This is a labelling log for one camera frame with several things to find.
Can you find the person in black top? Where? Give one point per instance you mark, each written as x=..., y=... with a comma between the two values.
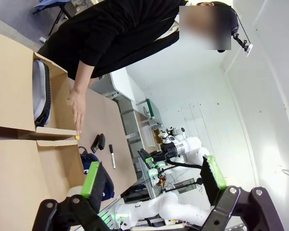
x=110, y=31

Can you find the green framed cart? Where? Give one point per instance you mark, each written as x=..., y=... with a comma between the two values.
x=156, y=113

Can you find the white desk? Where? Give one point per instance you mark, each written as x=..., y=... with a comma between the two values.
x=121, y=84

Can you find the brown cardboard box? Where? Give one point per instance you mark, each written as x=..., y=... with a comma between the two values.
x=12, y=96

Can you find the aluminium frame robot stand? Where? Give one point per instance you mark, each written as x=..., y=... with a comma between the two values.
x=151, y=190

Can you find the white marker pen black cap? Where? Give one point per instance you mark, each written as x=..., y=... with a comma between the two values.
x=112, y=156

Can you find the small white floor object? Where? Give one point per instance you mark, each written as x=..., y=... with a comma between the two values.
x=42, y=39

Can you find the person's right forearm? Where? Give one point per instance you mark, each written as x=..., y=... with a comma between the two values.
x=83, y=77

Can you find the white storage bin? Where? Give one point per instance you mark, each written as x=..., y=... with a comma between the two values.
x=148, y=136

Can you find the white humanoid robot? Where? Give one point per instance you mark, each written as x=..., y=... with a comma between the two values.
x=175, y=131

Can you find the navy blue shoe black sole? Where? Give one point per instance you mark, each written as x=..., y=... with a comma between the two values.
x=88, y=157

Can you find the black stapler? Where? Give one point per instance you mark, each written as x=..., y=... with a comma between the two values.
x=97, y=144

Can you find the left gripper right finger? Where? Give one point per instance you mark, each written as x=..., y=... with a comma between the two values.
x=212, y=183

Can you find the blue cloth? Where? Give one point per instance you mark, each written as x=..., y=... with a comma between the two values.
x=47, y=4

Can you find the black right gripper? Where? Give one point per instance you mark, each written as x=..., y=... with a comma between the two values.
x=171, y=149

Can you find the person's right hand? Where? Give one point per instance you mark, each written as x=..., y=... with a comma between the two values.
x=77, y=106

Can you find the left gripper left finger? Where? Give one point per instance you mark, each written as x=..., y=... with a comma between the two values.
x=96, y=185

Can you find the small yellow object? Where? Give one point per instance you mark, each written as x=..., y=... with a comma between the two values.
x=77, y=137

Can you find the white grey shoe black sole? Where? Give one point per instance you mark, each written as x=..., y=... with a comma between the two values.
x=39, y=91

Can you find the black head-mounted camera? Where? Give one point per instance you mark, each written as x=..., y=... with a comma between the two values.
x=234, y=24

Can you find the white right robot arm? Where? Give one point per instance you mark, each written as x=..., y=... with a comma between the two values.
x=173, y=207

